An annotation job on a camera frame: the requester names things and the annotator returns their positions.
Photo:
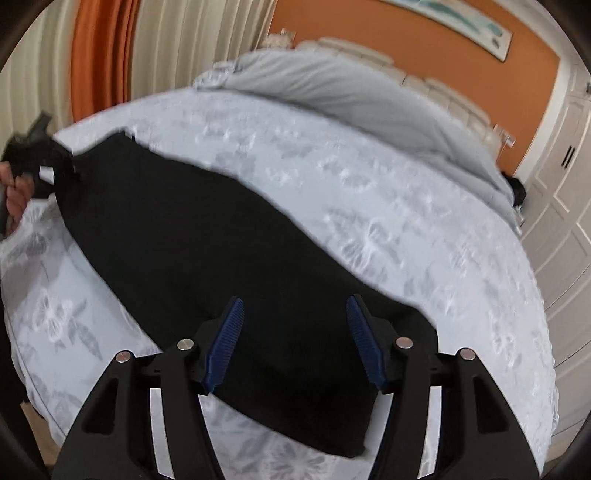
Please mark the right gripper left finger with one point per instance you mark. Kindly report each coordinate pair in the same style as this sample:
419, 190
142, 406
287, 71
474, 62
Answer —
143, 418

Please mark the white wardrobe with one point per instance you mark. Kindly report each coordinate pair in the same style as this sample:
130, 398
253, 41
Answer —
557, 242

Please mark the black pants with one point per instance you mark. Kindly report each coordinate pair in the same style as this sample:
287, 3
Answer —
175, 242

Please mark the orange curtain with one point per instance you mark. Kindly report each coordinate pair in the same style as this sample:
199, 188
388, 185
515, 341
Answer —
101, 55

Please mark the butterfly print bed sheet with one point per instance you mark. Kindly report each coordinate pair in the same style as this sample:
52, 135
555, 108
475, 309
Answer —
393, 220

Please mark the person's left hand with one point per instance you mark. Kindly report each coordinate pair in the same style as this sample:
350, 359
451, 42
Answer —
18, 191

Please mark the cream pleated curtain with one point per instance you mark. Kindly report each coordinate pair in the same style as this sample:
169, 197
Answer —
174, 41

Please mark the grey folded duvet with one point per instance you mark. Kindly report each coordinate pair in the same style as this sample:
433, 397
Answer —
369, 100

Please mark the black item beside bed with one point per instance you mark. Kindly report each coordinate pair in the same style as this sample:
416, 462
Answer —
519, 192

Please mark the beige padded headboard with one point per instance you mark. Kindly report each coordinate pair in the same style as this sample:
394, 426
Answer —
458, 105

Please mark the framed wall picture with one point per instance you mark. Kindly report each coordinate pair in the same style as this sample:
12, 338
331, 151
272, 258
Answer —
466, 20

